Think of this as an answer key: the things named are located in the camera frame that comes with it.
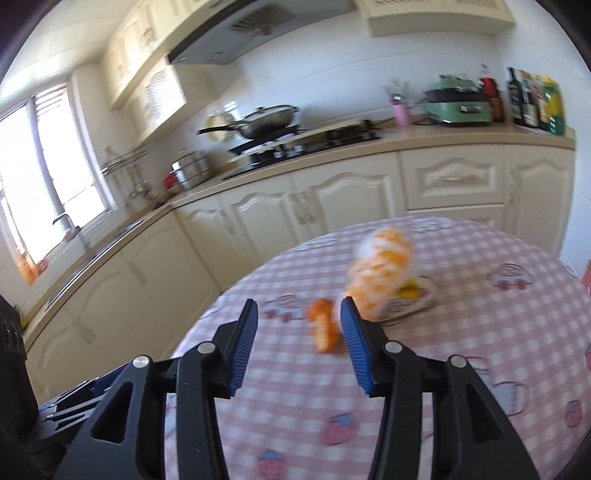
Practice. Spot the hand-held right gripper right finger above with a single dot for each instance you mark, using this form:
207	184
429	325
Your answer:
356	348

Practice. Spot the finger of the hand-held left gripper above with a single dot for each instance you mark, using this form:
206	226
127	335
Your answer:
74	401

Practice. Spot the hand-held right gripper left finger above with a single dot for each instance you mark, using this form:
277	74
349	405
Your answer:
242	346

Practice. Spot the small orange bread piece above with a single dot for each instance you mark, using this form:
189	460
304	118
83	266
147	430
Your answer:
323	327

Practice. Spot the orange white plastic bag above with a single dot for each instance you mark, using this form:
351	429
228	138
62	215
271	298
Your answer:
381	272

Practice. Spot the round table pink checked cloth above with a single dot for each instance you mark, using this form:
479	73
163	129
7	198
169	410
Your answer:
461	369

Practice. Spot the orange printed bag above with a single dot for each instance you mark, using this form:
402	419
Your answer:
32	270

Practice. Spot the steel kitchen sink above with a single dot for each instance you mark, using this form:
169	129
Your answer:
92	258

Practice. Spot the cream base cabinet run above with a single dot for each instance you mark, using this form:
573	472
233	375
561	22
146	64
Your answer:
351	189

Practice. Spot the metal sink faucet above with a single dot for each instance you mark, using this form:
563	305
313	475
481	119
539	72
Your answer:
76	230

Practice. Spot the red container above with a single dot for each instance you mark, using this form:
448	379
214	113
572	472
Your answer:
170	181

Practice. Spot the steel steamer pot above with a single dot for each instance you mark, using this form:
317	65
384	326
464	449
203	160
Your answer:
191	171

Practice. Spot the black gas stove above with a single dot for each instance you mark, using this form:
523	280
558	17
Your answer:
314	141

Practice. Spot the metal utensil rack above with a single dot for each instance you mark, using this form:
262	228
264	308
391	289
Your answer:
122	160

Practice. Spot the round beige mat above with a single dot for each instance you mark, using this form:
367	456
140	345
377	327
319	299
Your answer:
217	122

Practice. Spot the beige kitchen countertop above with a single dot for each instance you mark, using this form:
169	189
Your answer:
438	134

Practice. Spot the pink utensil holder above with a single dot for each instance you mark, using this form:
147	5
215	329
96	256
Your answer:
400	115

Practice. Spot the kitchen window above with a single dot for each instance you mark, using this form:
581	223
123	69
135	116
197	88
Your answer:
55	161

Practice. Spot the bundle of cutlery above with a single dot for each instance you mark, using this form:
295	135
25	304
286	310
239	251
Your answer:
397	92

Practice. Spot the green electric cooker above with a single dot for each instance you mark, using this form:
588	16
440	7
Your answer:
457	104

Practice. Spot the red cap sauce bottle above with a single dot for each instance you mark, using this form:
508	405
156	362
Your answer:
490	97

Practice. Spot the grey range hood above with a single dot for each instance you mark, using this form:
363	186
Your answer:
258	32

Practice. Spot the cream lattice wall cabinet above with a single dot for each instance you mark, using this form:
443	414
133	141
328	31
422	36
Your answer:
434	14
157	101

